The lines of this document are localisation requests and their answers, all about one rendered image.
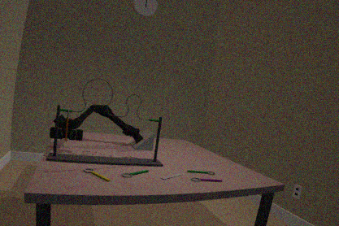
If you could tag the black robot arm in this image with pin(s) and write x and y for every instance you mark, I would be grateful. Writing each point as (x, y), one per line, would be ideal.
(102, 110)

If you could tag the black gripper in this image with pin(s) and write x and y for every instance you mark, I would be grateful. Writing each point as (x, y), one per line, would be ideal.
(71, 134)

